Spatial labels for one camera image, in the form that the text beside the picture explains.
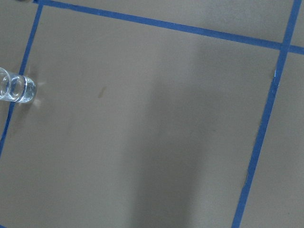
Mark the clear glass beaker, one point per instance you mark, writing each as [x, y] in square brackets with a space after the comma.
[16, 88]

